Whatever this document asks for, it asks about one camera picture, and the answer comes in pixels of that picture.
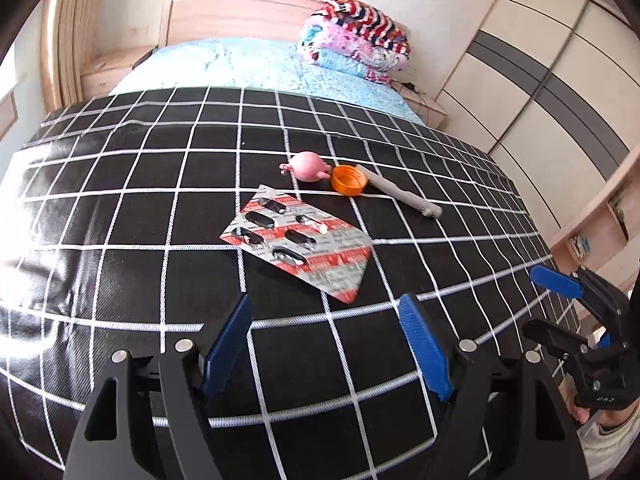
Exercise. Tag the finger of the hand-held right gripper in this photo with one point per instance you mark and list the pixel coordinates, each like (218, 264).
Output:
(555, 281)
(555, 337)

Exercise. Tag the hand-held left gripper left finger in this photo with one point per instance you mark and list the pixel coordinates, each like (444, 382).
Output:
(225, 350)

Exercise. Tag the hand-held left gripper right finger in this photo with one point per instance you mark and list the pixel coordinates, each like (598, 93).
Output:
(425, 345)

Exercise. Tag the red silver blister pack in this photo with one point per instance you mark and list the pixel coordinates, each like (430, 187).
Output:
(310, 250)

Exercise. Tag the white pen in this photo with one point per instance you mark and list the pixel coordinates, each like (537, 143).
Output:
(405, 197)

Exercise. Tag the orange bottle cap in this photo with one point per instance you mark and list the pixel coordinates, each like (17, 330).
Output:
(348, 180)

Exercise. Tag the pink round toy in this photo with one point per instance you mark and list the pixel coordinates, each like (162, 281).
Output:
(310, 166)

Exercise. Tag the person's right forearm white sleeve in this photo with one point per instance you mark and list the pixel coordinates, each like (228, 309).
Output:
(607, 452)

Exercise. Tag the person's right hand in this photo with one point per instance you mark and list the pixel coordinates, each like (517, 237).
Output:
(580, 414)

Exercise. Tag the books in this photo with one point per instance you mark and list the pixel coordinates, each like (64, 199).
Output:
(580, 246)

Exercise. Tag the wooden open corner shelf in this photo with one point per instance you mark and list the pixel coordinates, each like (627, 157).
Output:
(605, 220)

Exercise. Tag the black white grid tablecloth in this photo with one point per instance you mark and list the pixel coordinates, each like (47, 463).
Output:
(125, 260)

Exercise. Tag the beige wardrobe with grey stripes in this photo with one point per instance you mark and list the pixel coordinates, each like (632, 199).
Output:
(540, 85)

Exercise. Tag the wooden nightstand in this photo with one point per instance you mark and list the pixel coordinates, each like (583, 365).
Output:
(107, 72)
(425, 107)

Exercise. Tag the bed with light blue sheet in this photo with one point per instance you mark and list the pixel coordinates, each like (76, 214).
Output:
(250, 65)

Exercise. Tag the light blue folded blanket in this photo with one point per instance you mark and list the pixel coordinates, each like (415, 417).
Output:
(345, 66)

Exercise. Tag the pink printed folded blanket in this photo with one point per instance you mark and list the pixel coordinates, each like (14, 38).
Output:
(350, 47)

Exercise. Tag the wooden window bench with drawers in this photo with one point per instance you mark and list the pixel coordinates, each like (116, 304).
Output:
(7, 117)

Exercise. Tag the red striped folded blanket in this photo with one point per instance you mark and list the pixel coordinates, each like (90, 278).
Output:
(370, 15)

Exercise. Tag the light wooden headboard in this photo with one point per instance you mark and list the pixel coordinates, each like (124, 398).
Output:
(235, 10)

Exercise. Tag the beige curtain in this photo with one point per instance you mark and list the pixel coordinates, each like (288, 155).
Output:
(75, 35)

